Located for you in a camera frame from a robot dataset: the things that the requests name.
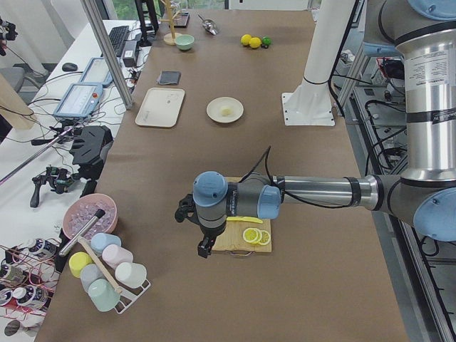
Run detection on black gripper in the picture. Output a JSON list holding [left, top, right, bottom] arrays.
[[175, 194, 227, 258]]

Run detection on cream round plate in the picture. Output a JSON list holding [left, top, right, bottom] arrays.
[[206, 97, 244, 124]]

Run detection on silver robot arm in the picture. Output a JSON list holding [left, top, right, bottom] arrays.
[[363, 1, 455, 58], [175, 1, 455, 257]]

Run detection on cream rabbit tray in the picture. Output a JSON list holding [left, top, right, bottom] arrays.
[[135, 88, 185, 128]]

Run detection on black glass tray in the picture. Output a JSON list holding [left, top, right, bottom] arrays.
[[173, 13, 190, 29]]

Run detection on wooden cutting board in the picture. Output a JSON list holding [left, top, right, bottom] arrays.
[[213, 175, 277, 255]]

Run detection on lemon slices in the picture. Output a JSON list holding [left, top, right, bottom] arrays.
[[242, 227, 271, 246]]

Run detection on yellow plastic knife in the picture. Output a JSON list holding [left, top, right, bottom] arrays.
[[227, 216, 264, 224]]

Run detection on white pastel cup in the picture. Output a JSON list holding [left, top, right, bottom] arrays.
[[115, 262, 147, 289]]

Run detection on metal cup rack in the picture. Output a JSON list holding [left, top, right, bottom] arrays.
[[110, 279, 152, 314]]

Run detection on pink pastel cup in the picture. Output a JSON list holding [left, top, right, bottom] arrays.
[[102, 244, 133, 269]]

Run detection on wooden stick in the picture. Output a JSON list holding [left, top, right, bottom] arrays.
[[78, 237, 123, 294]]

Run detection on blue pastel cup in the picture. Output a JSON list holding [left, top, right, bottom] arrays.
[[90, 233, 122, 255]]

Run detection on mint pastel cup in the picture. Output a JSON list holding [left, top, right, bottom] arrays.
[[88, 279, 120, 312]]

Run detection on grey pastel cup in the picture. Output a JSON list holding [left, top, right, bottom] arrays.
[[80, 264, 104, 293]]

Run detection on yellow pastel cup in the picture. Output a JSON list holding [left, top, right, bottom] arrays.
[[68, 252, 93, 279]]

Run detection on pink ice bowl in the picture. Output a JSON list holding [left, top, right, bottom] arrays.
[[63, 193, 118, 240]]

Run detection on grey folded cloth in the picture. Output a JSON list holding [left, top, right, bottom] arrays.
[[157, 71, 181, 86]]

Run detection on lower teach pendant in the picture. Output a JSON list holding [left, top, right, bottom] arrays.
[[53, 83, 103, 119]]

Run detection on teach pendant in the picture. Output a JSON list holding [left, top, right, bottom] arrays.
[[80, 57, 113, 88], [53, 83, 103, 119]]

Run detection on upper teach pendant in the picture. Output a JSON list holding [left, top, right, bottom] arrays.
[[80, 57, 113, 88]]

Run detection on mint green bowl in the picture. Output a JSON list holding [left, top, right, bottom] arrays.
[[175, 34, 195, 51]]

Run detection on upper yellow lemon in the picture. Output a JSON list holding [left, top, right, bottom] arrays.
[[240, 34, 252, 46]]

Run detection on yellow lemon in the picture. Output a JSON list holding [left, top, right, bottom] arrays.
[[249, 37, 262, 49], [240, 34, 252, 46]]

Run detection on lower yellow lemon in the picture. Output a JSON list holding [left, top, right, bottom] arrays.
[[249, 37, 262, 49]]

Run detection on wooden cup stand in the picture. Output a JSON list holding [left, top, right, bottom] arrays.
[[160, 0, 182, 46]]

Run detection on green lime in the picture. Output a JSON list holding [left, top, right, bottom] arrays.
[[261, 36, 271, 47]]

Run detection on silver metal scoop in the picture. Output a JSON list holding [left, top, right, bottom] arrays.
[[198, 14, 219, 36]]

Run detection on black computer mouse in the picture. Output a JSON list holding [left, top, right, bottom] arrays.
[[61, 63, 78, 72]]

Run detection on black keyboard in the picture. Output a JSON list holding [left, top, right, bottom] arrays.
[[108, 26, 130, 57]]

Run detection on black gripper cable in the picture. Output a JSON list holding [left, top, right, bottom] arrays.
[[239, 145, 352, 209]]

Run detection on metal ice scoop handle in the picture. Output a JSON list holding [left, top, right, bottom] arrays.
[[58, 209, 105, 257]]

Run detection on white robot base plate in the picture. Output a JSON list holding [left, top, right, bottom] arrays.
[[281, 92, 335, 126]]

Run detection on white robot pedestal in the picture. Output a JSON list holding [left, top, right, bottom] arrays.
[[281, 0, 359, 127]]

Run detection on aluminium frame post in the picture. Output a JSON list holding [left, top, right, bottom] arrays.
[[81, 0, 133, 109]]

